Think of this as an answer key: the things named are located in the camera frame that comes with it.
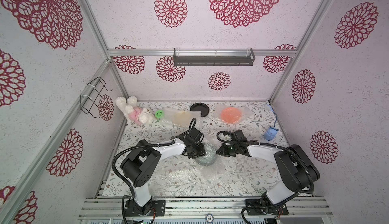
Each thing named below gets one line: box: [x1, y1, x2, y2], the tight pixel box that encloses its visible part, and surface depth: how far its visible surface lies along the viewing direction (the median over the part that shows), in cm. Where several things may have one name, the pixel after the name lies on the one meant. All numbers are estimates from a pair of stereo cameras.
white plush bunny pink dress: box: [115, 95, 157, 125], surface depth 102 cm
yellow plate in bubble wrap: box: [162, 107, 203, 128], surface depth 110 cm
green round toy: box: [154, 109, 165, 119], surface depth 108 cm
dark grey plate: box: [189, 102, 210, 118], surface depth 119 cm
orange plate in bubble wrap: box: [213, 103, 254, 125], surface depth 111 cm
